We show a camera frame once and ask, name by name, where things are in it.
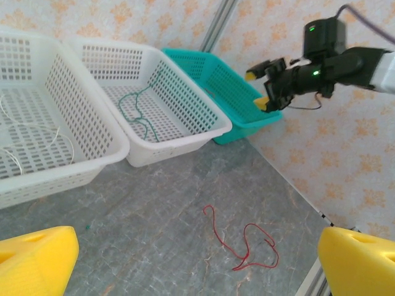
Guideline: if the teal perforated plastic basket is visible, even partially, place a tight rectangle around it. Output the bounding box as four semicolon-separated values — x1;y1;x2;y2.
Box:
160;47;284;146

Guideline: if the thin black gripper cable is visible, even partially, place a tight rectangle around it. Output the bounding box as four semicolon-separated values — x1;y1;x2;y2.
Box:
288;91;323;111

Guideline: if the aluminium frame post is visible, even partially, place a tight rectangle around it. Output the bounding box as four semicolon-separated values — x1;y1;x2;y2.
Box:
199;0;239;52

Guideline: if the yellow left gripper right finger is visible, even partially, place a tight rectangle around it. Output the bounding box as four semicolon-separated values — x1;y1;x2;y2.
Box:
317;227;395;296

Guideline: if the aluminium table side rail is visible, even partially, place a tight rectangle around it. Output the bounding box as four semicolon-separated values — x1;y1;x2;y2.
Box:
294;211;362;296

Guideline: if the thick white cable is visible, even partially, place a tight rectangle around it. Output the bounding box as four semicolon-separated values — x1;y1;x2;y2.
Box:
0;147;25;176

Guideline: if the thin white cable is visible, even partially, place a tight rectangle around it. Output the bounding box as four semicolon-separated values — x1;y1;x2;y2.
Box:
0;92;77;177

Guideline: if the thin red cable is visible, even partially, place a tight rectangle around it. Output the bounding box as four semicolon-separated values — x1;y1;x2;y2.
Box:
202;205;280;271

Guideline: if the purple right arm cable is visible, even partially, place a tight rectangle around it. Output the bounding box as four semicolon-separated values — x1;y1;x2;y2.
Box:
335;3;395;47

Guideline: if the green cable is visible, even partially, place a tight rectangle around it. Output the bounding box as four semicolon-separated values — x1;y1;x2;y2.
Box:
118;68;164;123
132;92;160;143

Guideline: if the white perforated plastic basket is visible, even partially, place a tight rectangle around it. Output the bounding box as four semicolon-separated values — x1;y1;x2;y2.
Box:
63;38;233;169
0;26;130;210

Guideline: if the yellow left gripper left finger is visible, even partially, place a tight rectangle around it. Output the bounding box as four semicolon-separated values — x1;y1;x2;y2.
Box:
0;225;79;296

